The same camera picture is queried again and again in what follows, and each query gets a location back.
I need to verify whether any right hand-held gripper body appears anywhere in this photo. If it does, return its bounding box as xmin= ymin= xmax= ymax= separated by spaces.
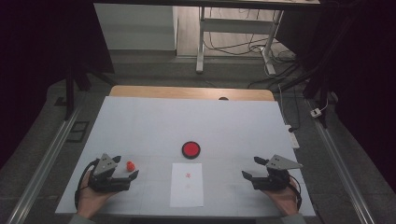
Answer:
xmin=251 ymin=154 xmax=304 ymax=191

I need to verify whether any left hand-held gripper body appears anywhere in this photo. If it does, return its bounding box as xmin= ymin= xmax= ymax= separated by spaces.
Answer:
xmin=88 ymin=152 xmax=132 ymax=193

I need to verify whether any round red ink pad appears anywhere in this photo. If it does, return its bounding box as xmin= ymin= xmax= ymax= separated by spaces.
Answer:
xmin=181 ymin=141 xmax=202 ymax=160

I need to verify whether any person's right hand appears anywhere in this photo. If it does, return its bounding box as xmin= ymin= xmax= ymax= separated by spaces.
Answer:
xmin=262 ymin=180 xmax=300 ymax=217

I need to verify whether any person's left hand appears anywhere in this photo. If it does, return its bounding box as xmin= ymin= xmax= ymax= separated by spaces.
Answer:
xmin=77 ymin=169 xmax=118 ymax=218

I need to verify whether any white power strip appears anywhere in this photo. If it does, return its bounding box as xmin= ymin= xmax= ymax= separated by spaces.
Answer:
xmin=285 ymin=124 xmax=301 ymax=149

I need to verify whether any white paper sheet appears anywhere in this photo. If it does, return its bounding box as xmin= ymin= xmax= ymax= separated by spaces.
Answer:
xmin=169 ymin=162 xmax=205 ymax=208

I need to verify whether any large white table cover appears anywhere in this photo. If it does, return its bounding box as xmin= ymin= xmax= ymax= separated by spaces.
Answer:
xmin=55 ymin=95 xmax=317 ymax=217

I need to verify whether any black metal stand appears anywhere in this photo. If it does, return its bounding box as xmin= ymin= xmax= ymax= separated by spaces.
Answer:
xmin=279 ymin=62 xmax=332 ymax=129
xmin=64 ymin=62 xmax=118 ymax=120

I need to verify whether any white cabinet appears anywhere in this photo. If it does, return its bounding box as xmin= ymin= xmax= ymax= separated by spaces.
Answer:
xmin=93 ymin=3 xmax=178 ymax=51

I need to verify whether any black curtain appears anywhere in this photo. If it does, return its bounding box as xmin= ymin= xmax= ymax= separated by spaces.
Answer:
xmin=0 ymin=0 xmax=115 ymax=169
xmin=276 ymin=0 xmax=396 ymax=194

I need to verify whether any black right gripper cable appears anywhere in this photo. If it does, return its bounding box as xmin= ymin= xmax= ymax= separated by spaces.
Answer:
xmin=288 ymin=174 xmax=303 ymax=212

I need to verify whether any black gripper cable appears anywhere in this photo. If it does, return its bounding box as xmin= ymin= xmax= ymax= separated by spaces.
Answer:
xmin=288 ymin=174 xmax=303 ymax=212
xmin=74 ymin=158 xmax=101 ymax=211

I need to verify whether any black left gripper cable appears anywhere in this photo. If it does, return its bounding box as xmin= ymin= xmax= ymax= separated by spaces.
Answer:
xmin=74 ymin=158 xmax=101 ymax=211

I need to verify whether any black floor frame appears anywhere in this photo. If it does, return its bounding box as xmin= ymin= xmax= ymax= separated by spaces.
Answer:
xmin=66 ymin=120 xmax=91 ymax=144

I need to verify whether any aluminium floor rail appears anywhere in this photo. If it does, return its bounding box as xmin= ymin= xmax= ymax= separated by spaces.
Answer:
xmin=306 ymin=99 xmax=376 ymax=224
xmin=6 ymin=105 xmax=82 ymax=224

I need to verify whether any white plug with cable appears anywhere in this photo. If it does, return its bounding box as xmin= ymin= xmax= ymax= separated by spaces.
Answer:
xmin=310 ymin=98 xmax=330 ymax=119

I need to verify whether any tangle of floor cables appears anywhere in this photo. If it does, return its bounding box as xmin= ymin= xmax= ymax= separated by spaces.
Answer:
xmin=204 ymin=7 xmax=302 ymax=90

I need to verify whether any white desk frame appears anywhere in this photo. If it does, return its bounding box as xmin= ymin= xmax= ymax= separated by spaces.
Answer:
xmin=92 ymin=0 xmax=321 ymax=76

